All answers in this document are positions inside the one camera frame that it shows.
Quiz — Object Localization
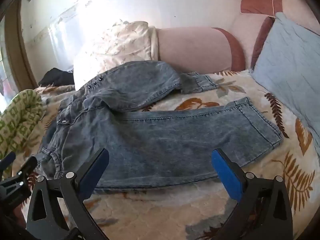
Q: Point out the green patterned cloth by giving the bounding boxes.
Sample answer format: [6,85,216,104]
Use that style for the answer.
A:
[0,89,48,160]

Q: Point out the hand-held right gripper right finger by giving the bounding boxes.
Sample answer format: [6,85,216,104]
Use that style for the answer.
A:
[211,148,293,240]

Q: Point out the black cloth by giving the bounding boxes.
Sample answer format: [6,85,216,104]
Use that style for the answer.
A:
[39,68,75,86]

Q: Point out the white cable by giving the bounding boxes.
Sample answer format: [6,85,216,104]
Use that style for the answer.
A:
[271,0,282,20]

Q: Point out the wooden door frame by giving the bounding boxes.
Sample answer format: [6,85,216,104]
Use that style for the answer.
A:
[5,0,38,90]

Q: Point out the grey-blue denim pants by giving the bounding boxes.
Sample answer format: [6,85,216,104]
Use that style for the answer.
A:
[34,60,283,195]

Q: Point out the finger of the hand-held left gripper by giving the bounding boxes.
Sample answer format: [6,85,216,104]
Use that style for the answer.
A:
[0,151,38,205]

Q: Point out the cream floral pillow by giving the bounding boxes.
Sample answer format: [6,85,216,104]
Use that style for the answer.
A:
[73,20,159,91]

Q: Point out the light blue quilted pillow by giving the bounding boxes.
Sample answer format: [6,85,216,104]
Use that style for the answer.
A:
[251,12,320,156]

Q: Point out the leaf print blanket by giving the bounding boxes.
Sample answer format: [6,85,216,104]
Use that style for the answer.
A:
[7,70,320,240]

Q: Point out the pink sofa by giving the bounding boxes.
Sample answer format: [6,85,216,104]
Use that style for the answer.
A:
[157,0,320,73]

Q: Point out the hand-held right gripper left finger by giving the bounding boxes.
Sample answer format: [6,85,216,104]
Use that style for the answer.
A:
[26,148,110,240]

